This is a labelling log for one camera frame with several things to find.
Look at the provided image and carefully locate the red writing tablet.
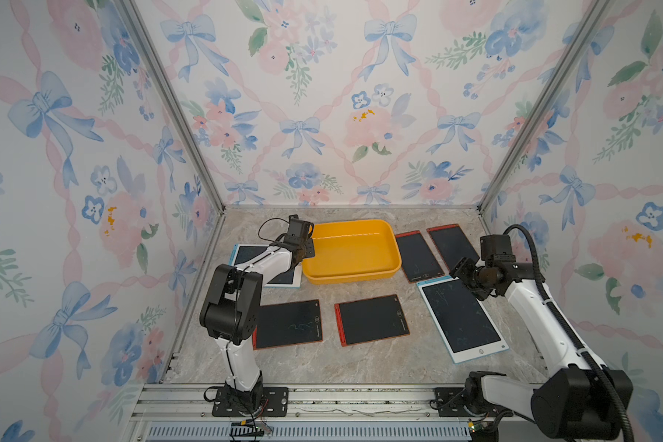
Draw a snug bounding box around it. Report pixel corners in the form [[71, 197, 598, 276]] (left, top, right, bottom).
[[427, 224, 479, 271], [334, 295, 410, 346], [252, 300, 323, 350], [395, 230, 445, 284]]

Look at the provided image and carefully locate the yellow plastic storage box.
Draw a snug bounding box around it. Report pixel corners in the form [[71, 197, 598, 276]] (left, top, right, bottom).
[[302, 219, 401, 285]]

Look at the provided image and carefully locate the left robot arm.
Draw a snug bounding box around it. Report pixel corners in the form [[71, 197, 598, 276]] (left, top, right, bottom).
[[199, 234, 315, 411]]

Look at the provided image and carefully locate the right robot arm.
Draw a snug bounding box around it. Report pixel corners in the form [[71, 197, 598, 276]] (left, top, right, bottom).
[[450, 258, 635, 441]]

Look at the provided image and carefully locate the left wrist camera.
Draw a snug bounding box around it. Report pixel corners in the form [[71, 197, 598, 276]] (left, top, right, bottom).
[[285, 215, 314, 244]]

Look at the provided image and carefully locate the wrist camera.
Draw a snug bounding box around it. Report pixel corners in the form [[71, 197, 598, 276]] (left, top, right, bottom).
[[480, 234, 515, 265], [285, 215, 314, 244]]

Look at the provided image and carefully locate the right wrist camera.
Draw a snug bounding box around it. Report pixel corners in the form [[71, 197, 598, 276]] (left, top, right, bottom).
[[480, 234, 515, 265]]

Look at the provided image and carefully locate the black corrugated cable conduit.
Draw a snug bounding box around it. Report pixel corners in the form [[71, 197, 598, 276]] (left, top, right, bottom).
[[502, 223, 635, 442]]

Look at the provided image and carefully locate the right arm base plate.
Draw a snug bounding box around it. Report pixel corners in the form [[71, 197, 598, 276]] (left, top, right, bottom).
[[429, 387, 506, 419]]

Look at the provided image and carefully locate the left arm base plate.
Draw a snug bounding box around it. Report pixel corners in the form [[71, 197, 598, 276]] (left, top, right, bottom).
[[204, 384, 289, 418]]

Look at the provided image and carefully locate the aluminium mounting rail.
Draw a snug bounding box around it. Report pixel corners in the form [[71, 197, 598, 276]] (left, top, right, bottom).
[[118, 383, 609, 442]]

